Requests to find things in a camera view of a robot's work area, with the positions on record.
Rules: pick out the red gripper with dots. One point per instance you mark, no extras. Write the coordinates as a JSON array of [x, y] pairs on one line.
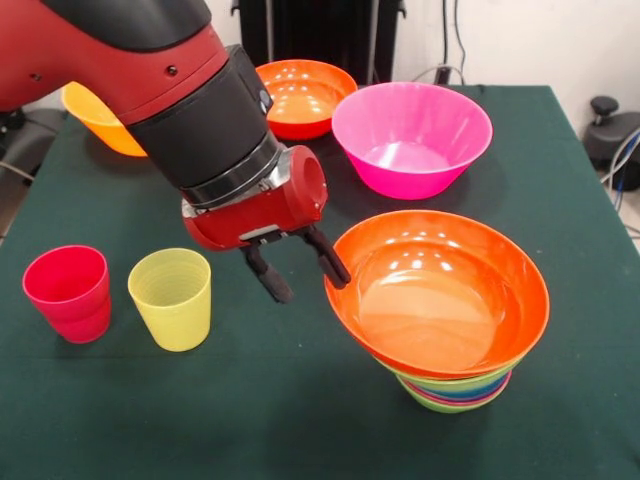
[[260, 215]]

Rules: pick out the orange shallow bowl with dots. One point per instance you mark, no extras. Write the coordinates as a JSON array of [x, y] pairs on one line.
[[305, 100], [440, 300]]

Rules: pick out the large green bowl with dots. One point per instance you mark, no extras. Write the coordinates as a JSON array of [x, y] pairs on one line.
[[450, 382]]

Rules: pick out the small green bowl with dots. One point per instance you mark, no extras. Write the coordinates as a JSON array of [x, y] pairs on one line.
[[445, 407]]

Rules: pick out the blue bowl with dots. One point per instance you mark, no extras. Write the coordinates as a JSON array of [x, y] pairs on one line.
[[460, 395]]

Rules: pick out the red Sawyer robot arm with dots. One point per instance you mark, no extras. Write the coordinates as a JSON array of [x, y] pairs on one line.
[[150, 75]]

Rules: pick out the yellow cup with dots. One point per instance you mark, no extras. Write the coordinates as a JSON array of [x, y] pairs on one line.
[[172, 310]]

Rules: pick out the large pink bowl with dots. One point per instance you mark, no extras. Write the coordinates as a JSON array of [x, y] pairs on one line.
[[410, 170]]

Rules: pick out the dark green tablecloth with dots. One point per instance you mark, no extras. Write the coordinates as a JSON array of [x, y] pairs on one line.
[[200, 425]]

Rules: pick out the red cup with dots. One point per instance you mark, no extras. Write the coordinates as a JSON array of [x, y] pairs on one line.
[[82, 330], [65, 280]]

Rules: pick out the black plug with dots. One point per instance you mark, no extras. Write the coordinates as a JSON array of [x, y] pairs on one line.
[[443, 74]]

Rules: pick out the large yellow-orange bowl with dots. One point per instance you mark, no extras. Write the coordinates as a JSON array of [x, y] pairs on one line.
[[100, 125]]

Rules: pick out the dark grey seat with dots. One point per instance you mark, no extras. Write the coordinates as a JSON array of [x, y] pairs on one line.
[[25, 145]]

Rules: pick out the black equipment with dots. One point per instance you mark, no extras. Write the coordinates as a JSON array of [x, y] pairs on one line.
[[10, 120]]

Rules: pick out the black round base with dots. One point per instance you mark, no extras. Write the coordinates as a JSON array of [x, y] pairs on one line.
[[607, 142]]

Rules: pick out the black knob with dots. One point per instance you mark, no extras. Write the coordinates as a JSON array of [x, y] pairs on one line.
[[604, 107]]

